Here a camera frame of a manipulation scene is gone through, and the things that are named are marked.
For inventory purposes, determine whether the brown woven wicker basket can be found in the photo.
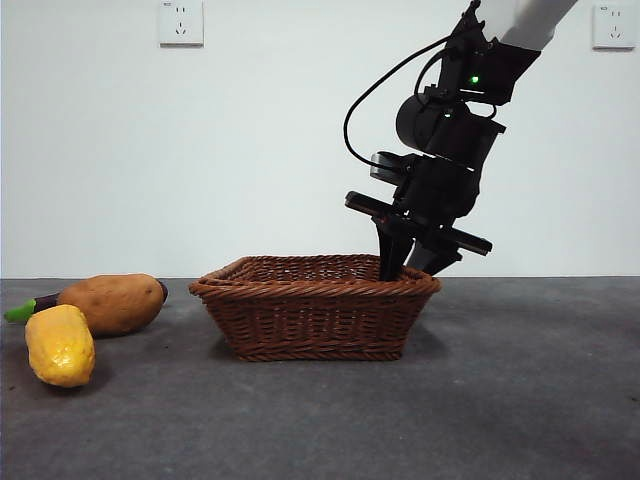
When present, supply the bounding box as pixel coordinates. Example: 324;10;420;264
188;254;442;362

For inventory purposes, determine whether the brown potato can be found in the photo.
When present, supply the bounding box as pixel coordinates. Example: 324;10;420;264
57;273;166;337

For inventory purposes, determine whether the yellow corn cob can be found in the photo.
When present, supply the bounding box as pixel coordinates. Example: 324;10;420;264
24;303;96;389

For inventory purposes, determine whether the purple eggplant with green stem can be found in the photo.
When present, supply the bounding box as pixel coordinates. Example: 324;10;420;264
3;280;170;324

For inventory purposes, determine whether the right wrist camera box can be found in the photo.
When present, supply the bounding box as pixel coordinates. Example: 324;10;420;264
369;151;417;187

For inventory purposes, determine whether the black camera cable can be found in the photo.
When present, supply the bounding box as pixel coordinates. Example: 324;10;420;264
342;33;469;169

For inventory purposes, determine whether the white wall socket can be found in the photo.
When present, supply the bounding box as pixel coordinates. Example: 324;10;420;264
159;0;205;49
591;4;634;52

